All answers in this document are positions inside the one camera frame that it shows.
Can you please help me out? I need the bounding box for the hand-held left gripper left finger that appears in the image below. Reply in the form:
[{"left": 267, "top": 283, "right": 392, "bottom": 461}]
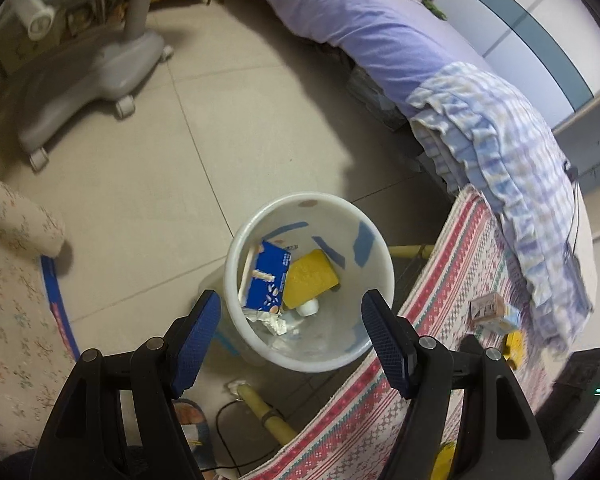
[{"left": 30, "top": 289, "right": 222, "bottom": 480}]

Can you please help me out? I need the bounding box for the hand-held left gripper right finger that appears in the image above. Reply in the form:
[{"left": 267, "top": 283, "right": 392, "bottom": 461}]
[{"left": 361, "top": 289, "right": 553, "bottom": 480}]

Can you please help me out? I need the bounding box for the small brown white carton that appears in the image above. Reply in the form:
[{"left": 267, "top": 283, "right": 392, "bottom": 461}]
[{"left": 470, "top": 294, "right": 521, "bottom": 336}]

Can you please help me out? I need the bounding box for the white plastic trash bin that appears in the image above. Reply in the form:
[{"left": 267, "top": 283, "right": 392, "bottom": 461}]
[{"left": 215, "top": 191, "right": 396, "bottom": 373}]

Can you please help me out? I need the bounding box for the person's foot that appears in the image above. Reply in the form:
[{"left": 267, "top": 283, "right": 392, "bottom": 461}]
[{"left": 175, "top": 402, "right": 206, "bottom": 436}]

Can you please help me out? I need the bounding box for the white stick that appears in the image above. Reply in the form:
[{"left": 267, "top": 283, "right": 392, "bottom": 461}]
[{"left": 237, "top": 246, "right": 261, "bottom": 306}]

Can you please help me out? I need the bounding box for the bamboo table leg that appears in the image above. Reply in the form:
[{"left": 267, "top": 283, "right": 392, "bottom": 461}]
[
  {"left": 225, "top": 382, "right": 298, "bottom": 443},
  {"left": 389, "top": 244, "right": 436, "bottom": 260}
]

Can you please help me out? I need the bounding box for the blue snack box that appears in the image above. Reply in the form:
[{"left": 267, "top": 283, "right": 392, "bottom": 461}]
[{"left": 240, "top": 240, "right": 293, "bottom": 317}]

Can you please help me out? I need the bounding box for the red teal patterned tablecloth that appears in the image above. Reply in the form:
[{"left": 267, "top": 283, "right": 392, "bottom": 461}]
[{"left": 240, "top": 185, "right": 596, "bottom": 480}]

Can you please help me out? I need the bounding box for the blue slipper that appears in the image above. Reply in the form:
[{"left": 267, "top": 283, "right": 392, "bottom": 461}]
[{"left": 172, "top": 399, "right": 216, "bottom": 471}]

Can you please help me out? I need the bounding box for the yellow embossed snack packet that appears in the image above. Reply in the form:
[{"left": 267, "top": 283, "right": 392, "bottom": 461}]
[{"left": 282, "top": 248, "right": 341, "bottom": 309}]

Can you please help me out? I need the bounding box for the small yellow wrapper piece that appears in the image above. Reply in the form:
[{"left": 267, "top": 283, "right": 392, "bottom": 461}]
[{"left": 432, "top": 441, "right": 458, "bottom": 480}]

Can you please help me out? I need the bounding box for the blue hoop strip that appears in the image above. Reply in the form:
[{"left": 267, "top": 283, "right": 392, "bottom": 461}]
[{"left": 40, "top": 255, "right": 81, "bottom": 361}]

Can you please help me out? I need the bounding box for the floral fabric cushion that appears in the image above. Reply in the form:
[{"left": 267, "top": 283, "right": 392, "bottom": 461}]
[{"left": 0, "top": 167, "right": 76, "bottom": 461}]

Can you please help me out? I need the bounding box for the black electronic box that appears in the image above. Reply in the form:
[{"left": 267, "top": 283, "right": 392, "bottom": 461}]
[{"left": 550, "top": 347, "right": 600, "bottom": 456}]

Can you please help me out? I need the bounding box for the blue plaid blanket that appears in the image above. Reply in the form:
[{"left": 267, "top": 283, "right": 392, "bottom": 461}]
[{"left": 407, "top": 61, "right": 595, "bottom": 356}]

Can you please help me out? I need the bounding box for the purple bed sheet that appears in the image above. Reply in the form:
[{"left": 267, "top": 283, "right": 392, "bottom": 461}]
[{"left": 240, "top": 0, "right": 496, "bottom": 116}]

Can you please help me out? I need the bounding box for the white blue wardrobe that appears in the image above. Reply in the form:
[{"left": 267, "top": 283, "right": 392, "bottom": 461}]
[{"left": 427, "top": 0, "right": 600, "bottom": 126}]

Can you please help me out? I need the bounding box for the black floor cable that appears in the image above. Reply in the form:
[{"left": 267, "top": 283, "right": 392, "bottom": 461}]
[{"left": 215, "top": 400, "right": 261, "bottom": 473}]

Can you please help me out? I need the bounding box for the thin black clip cable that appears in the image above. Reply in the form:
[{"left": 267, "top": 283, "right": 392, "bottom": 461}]
[{"left": 562, "top": 160, "right": 583, "bottom": 261}]

